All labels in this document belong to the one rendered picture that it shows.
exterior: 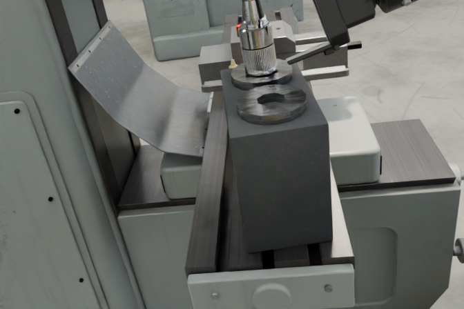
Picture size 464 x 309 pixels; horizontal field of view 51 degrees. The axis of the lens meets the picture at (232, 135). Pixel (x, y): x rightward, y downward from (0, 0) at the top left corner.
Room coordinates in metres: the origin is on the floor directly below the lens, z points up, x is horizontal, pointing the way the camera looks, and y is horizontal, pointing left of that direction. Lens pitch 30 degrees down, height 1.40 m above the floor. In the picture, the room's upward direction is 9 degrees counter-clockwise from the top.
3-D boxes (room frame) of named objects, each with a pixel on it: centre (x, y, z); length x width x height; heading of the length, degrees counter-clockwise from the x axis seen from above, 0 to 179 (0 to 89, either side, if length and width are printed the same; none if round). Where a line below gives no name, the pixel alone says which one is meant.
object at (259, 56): (0.65, -0.06, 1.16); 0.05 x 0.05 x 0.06
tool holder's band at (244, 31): (0.66, -0.05, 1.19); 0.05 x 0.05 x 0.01
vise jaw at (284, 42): (1.10, -0.15, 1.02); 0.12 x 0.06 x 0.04; 175
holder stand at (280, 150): (0.60, -0.06, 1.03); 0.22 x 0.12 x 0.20; 0
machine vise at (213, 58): (1.11, -0.12, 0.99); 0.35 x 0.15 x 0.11; 85
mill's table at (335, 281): (1.07, -0.09, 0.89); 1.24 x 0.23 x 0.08; 174
